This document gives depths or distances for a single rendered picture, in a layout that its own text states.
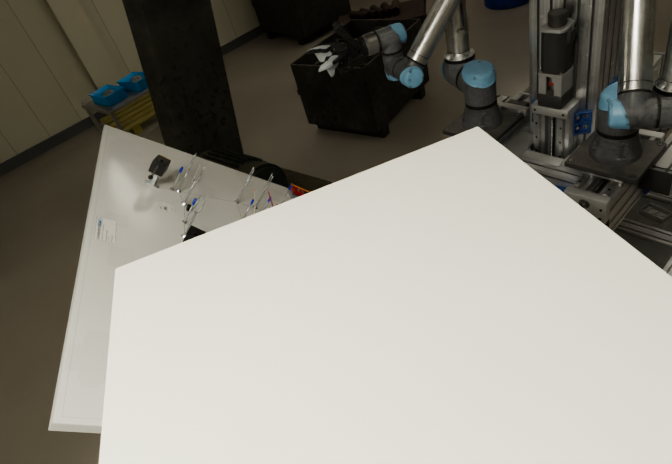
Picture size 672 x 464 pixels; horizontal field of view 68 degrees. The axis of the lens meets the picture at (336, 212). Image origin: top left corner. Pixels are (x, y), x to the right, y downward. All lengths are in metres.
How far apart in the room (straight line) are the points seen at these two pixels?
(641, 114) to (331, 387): 1.16
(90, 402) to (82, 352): 0.11
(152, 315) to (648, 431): 0.46
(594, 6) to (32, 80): 5.90
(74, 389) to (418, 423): 0.71
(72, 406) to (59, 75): 5.96
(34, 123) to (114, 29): 1.45
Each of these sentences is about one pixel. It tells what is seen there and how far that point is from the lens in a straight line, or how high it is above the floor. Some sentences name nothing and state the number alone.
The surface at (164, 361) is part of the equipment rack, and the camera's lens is 0.54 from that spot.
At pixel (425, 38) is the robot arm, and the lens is 1.79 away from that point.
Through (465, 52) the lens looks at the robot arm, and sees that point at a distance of 2.02.
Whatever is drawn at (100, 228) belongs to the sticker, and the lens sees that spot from 1.38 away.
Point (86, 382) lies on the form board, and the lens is 1.02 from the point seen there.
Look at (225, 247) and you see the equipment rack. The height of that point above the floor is 1.85.
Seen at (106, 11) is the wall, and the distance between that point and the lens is 6.89.
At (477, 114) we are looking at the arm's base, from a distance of 1.98.
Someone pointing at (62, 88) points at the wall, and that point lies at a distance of 6.80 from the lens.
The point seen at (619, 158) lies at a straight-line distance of 1.80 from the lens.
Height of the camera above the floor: 2.22
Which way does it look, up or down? 37 degrees down
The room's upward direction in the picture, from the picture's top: 18 degrees counter-clockwise
